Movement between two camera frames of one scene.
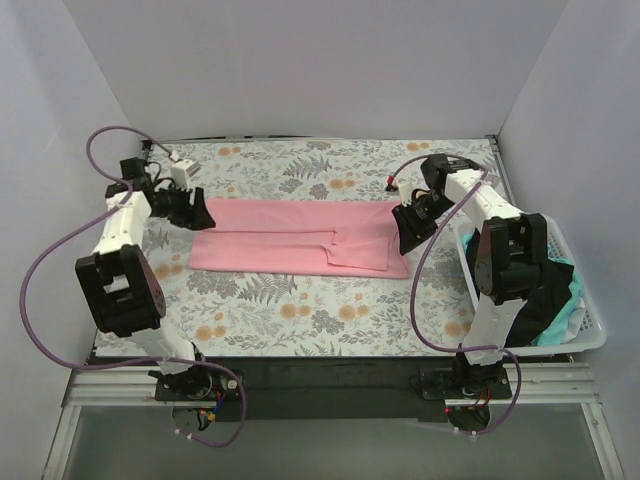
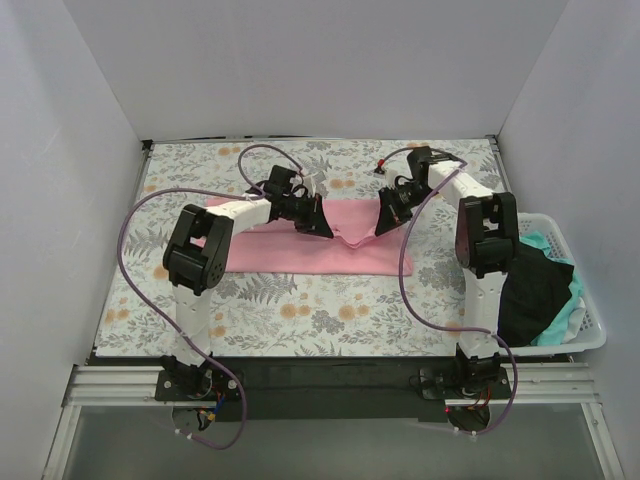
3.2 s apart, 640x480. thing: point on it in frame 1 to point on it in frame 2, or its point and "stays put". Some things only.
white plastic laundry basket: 594,335 stays put
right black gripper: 413,220 to 391,208
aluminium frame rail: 529,385 stays put
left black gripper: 188,208 to 310,213
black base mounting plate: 336,388 stays put
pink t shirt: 320,238 stays put
